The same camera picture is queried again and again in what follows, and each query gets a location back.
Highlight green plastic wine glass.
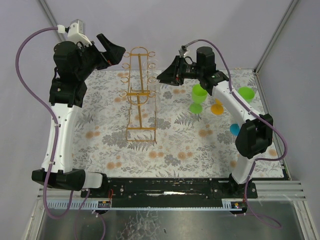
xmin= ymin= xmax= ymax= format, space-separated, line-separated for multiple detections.
xmin=189 ymin=84 xmax=208 ymax=114
xmin=238 ymin=86 xmax=255 ymax=103

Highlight orange plastic wine glass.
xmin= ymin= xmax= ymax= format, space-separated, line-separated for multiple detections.
xmin=210 ymin=98 xmax=224 ymax=115

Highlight blue plastic wine glass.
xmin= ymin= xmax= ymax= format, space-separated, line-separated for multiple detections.
xmin=229 ymin=123 xmax=240 ymax=136

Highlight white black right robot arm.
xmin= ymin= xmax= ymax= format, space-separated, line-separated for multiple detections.
xmin=157 ymin=45 xmax=273 ymax=193

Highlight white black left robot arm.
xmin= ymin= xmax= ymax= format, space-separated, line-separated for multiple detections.
xmin=31 ymin=33 xmax=126 ymax=191

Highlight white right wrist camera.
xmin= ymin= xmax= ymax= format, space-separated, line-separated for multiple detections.
xmin=178 ymin=45 xmax=189 ymax=58

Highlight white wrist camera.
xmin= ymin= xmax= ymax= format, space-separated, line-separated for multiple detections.
xmin=178 ymin=45 xmax=189 ymax=58
xmin=57 ymin=19 xmax=92 ymax=47

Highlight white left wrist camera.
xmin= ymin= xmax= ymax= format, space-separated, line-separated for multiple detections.
xmin=57 ymin=19 xmax=92 ymax=47

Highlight gold wire wine glass rack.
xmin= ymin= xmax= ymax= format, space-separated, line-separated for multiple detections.
xmin=119 ymin=46 xmax=157 ymax=143

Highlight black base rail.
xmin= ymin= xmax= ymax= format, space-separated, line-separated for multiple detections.
xmin=89 ymin=177 xmax=258 ymax=209

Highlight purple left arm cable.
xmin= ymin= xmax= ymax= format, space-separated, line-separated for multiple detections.
xmin=15 ymin=26 xmax=107 ymax=240

